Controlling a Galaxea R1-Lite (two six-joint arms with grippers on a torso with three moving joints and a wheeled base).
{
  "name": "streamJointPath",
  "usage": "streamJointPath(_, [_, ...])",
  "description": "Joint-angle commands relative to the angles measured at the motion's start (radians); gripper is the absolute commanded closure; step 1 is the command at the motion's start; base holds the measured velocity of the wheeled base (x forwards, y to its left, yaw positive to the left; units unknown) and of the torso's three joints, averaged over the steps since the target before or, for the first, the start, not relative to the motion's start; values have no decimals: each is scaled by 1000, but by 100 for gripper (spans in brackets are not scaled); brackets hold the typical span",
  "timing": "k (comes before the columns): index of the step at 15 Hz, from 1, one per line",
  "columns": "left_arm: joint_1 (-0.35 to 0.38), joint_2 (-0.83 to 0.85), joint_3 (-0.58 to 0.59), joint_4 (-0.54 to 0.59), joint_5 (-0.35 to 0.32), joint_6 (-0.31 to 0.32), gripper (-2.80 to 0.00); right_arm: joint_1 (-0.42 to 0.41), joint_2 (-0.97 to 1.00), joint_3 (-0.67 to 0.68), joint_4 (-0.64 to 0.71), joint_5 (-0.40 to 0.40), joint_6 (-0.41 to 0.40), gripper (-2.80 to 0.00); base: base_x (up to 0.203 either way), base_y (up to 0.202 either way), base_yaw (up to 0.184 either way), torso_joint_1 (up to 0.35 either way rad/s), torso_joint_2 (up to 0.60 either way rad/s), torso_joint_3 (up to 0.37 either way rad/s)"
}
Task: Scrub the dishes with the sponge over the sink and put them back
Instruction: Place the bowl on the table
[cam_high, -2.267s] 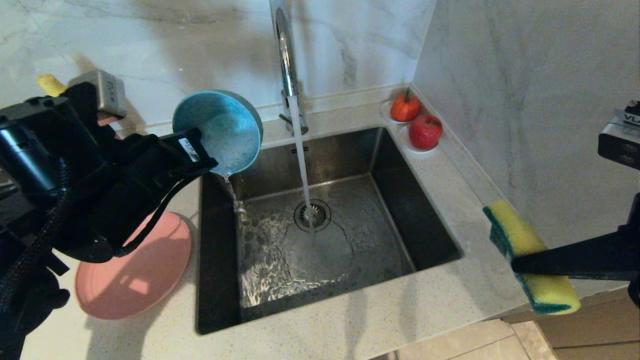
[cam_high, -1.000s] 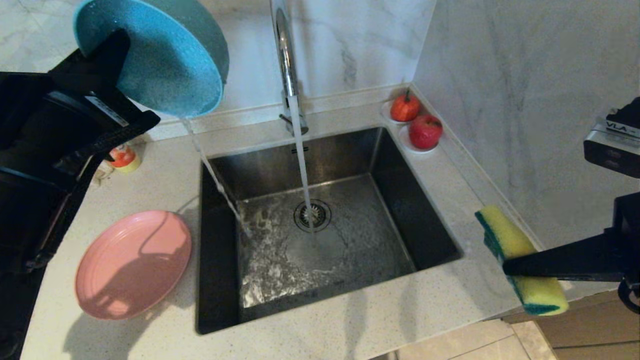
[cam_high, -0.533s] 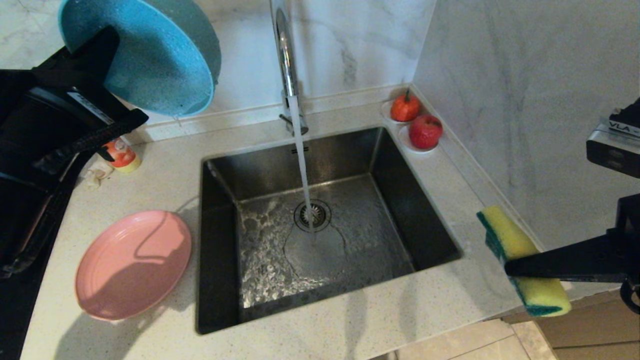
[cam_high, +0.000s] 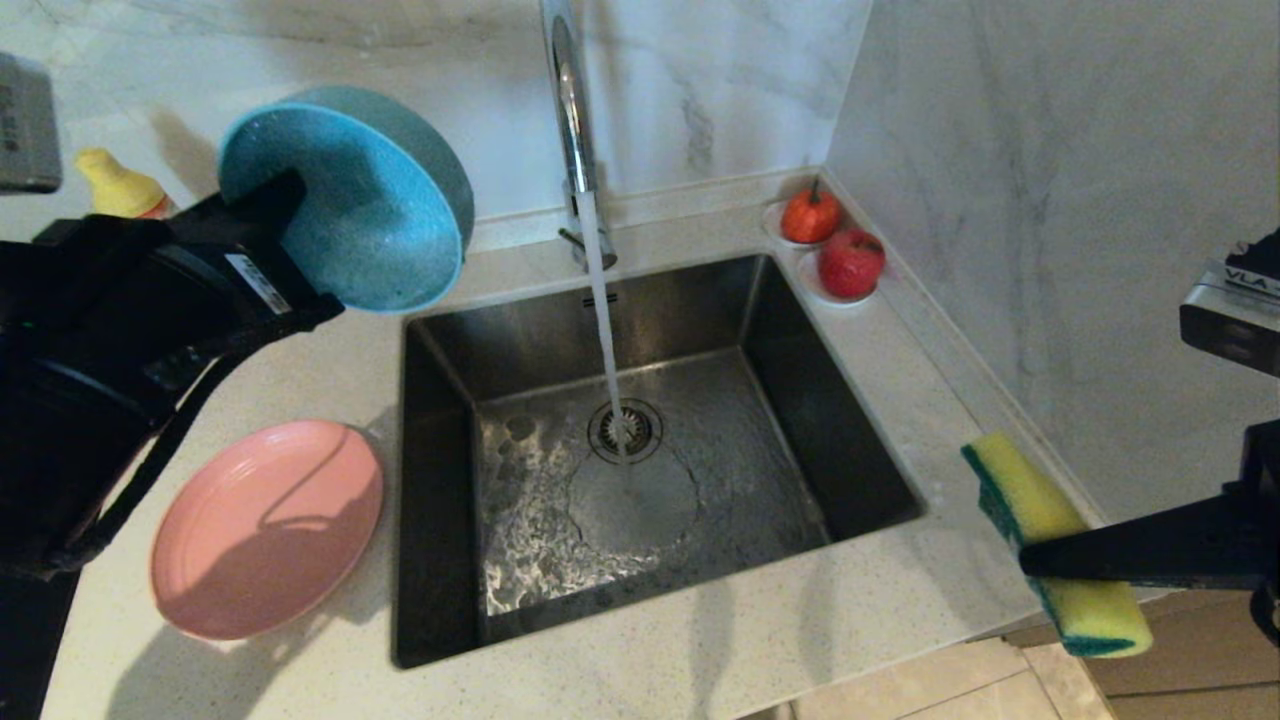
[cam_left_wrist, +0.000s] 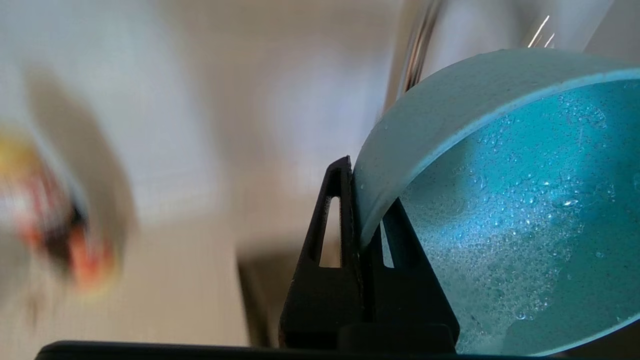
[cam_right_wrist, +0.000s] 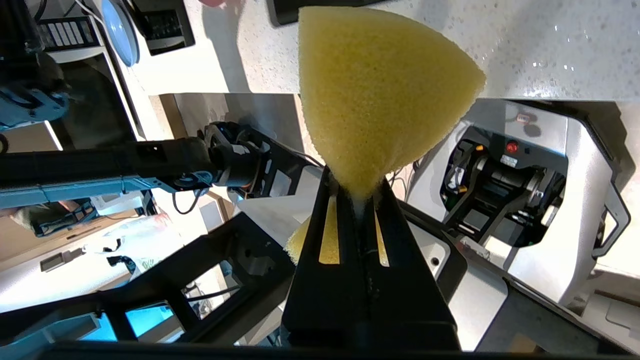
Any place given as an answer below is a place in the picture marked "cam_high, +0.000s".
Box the running water stream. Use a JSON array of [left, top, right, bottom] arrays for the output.
[[578, 190, 637, 471]]

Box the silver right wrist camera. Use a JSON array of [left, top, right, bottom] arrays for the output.
[[1179, 228, 1280, 380]]

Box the round metal drain strainer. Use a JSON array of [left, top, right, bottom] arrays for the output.
[[588, 400, 664, 467]]

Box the red toy apple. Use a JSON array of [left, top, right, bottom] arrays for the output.
[[818, 228, 888, 299]]

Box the stainless steel sink basin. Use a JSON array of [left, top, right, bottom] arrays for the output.
[[393, 255, 926, 669]]

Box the pink plate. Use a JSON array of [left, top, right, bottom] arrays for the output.
[[150, 419, 385, 642]]

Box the yellow sponge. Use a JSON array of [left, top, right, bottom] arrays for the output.
[[961, 431, 1155, 660]]

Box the smooth black arm cable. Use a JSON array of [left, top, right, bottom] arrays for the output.
[[55, 350, 246, 573]]

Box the light wooden cabinet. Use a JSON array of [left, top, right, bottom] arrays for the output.
[[1000, 585, 1280, 720]]

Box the small white dish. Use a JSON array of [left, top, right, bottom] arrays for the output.
[[798, 250, 881, 307], [762, 203, 843, 251]]

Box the orange dish soap bottle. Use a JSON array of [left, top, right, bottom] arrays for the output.
[[75, 148, 177, 221]]

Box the teal bowl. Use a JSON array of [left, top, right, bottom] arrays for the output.
[[217, 84, 477, 314]]

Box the red toy tomato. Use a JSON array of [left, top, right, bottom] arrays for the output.
[[782, 185, 843, 244]]

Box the chrome gooseneck faucet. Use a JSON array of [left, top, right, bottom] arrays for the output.
[[540, 0, 617, 273]]

